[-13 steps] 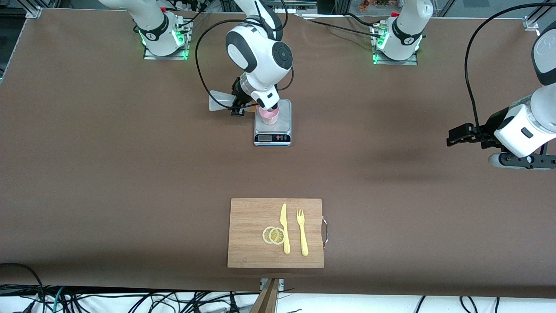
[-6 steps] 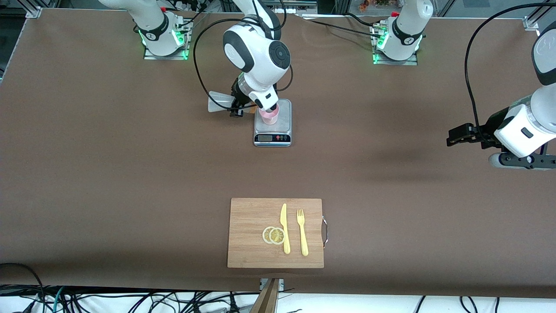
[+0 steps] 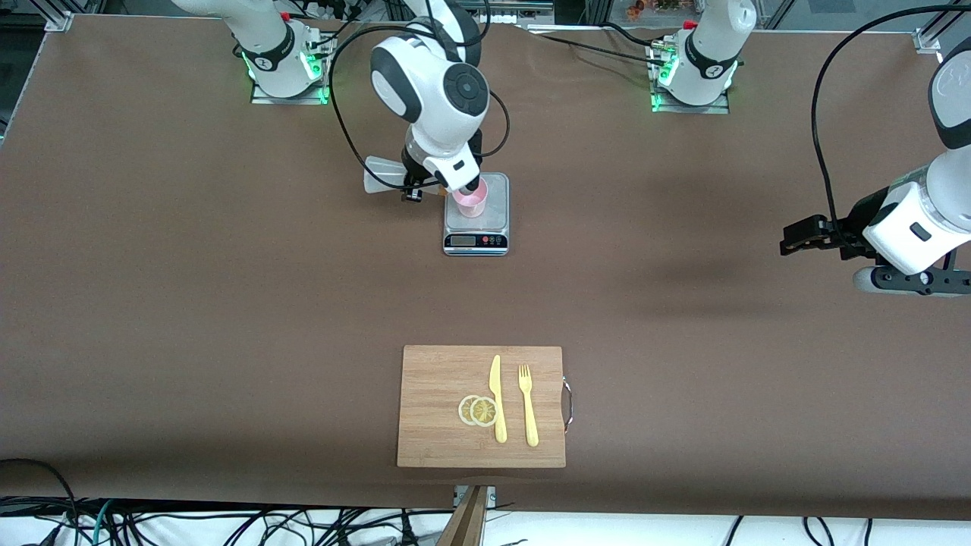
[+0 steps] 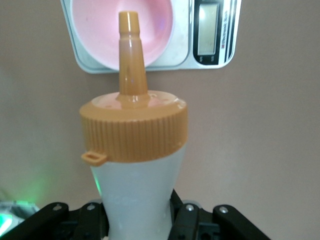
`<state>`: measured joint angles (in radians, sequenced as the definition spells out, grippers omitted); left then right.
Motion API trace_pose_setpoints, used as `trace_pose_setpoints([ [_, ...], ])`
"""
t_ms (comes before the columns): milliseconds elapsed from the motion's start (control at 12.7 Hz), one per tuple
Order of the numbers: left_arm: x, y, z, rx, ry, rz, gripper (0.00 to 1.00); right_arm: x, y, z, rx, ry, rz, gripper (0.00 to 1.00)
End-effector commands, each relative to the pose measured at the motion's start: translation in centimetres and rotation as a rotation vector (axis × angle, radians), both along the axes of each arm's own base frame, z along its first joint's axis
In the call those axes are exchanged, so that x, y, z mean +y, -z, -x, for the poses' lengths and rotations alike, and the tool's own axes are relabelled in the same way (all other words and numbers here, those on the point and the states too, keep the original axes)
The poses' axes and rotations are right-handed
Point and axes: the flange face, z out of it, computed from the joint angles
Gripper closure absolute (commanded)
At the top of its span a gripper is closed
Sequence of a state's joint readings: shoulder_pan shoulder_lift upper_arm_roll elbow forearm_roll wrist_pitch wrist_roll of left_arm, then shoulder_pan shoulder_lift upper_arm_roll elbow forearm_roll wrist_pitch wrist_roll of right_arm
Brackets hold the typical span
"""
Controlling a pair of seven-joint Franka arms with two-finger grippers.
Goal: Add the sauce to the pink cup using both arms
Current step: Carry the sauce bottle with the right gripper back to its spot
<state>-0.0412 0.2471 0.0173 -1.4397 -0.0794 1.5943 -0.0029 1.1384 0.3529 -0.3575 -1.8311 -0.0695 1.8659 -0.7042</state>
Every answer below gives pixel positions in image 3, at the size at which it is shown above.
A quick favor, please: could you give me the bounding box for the pink plastic cup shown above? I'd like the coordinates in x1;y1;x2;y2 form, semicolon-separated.
452;178;489;219

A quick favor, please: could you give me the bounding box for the wooden cutting board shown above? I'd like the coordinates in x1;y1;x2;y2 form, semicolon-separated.
397;345;567;469

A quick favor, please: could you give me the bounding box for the yellow plastic fork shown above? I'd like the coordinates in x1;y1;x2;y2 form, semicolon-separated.
518;364;539;447

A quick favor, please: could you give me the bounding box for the wooden post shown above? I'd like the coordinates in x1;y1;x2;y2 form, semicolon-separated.
436;485;490;546

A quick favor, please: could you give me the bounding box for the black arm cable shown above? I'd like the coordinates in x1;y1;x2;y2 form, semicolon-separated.
811;4;971;240
327;0;511;190

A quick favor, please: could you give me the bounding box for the teal floor cable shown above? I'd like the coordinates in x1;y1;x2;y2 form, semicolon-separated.
90;499;116;546

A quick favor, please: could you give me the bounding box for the black base cable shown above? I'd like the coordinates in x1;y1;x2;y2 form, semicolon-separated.
523;21;672;71

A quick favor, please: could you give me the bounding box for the silver digital kitchen scale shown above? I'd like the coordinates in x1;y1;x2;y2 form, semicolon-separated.
443;172;510;257

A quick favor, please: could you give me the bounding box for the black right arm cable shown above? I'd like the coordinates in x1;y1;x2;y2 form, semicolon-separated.
327;0;511;190

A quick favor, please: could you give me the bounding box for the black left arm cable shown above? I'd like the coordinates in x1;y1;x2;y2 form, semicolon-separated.
811;4;971;240

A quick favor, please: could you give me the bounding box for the yellow plastic knife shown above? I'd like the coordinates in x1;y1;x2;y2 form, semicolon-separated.
489;354;507;444

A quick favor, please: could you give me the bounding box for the black floor cable loop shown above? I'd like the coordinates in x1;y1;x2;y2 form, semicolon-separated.
0;457;78;546

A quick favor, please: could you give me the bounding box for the translucent sauce bottle orange cap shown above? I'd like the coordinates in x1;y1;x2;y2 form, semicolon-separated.
363;155;450;198

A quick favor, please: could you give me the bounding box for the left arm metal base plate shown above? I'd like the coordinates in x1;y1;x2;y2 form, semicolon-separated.
651;89;731;115

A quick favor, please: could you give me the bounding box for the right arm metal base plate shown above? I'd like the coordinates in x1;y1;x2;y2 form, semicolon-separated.
250;80;329;105

